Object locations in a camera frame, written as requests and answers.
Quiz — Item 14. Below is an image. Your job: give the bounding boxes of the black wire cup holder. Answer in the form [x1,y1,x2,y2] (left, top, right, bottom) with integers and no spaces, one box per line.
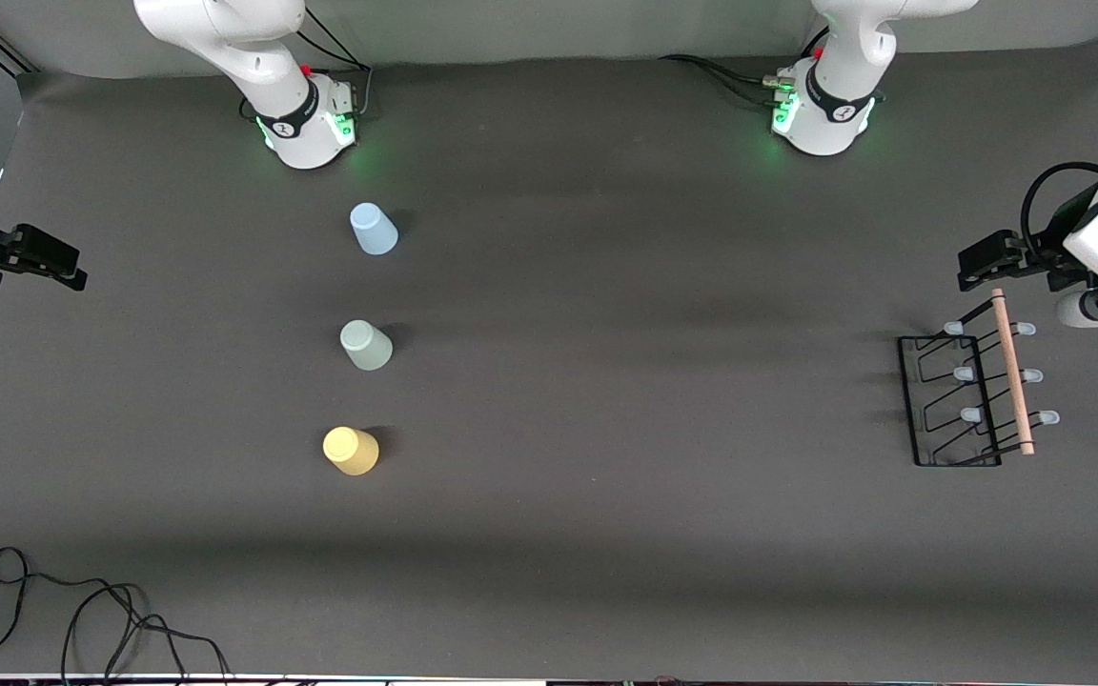
[897,288,1062,469]

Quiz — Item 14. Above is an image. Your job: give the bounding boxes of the pale green cup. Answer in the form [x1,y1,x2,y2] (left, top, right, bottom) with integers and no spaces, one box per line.
[339,319,395,372]

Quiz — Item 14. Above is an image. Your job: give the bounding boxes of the light blue cup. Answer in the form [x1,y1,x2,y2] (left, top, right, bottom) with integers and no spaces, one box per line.
[349,202,399,256]

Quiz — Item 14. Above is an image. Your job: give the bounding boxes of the yellow cup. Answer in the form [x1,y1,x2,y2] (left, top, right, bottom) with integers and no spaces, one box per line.
[322,426,381,476]

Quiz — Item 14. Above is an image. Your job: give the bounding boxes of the loose black cable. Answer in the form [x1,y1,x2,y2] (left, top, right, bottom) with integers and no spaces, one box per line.
[0,546,232,683]

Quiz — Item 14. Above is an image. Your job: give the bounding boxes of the black arm base cable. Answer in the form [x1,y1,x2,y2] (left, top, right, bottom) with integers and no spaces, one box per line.
[294,8,375,120]
[659,52,798,106]

